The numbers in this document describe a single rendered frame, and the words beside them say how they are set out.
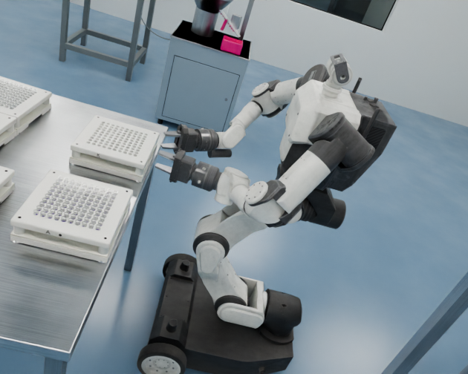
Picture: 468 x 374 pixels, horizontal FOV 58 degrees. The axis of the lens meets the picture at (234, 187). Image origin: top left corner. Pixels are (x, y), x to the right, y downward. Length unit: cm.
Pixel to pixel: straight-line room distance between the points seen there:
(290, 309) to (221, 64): 209
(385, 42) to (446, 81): 109
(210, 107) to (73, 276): 258
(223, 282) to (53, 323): 91
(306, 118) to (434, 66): 545
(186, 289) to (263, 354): 45
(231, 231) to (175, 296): 52
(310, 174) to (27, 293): 75
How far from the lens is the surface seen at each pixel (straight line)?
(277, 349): 200
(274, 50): 617
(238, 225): 158
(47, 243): 117
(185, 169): 141
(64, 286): 110
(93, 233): 113
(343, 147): 118
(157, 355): 181
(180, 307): 195
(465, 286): 190
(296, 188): 114
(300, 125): 131
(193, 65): 341
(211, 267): 167
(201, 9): 355
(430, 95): 682
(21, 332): 103
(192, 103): 352
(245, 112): 173
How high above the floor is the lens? 168
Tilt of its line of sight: 33 degrees down
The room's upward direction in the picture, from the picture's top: 20 degrees clockwise
